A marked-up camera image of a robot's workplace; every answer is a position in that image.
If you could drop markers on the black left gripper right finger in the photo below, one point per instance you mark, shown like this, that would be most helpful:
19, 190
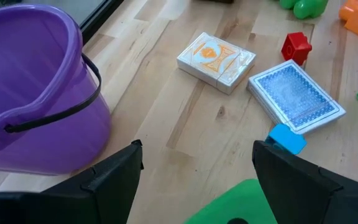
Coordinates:
306, 199

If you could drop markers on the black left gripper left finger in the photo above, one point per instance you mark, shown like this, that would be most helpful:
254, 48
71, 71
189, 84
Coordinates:
73, 202

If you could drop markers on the small blue toy brick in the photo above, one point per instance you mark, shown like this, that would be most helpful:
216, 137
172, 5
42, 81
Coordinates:
287, 138

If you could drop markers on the green foam die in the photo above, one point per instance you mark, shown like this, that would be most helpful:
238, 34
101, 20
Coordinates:
228, 202

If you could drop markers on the blue patterned card deck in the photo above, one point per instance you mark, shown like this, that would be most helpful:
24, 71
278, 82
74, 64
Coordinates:
294, 96

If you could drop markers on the small red toy brick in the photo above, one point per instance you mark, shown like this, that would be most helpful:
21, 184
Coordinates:
295, 49

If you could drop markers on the orange patterned card deck box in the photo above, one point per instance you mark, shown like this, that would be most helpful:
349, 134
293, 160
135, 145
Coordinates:
216, 59

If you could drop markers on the long green toy brick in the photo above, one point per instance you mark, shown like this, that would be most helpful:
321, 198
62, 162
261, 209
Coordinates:
306, 7

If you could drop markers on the purple plastic bucket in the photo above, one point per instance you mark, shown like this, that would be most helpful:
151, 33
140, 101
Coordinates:
26, 77

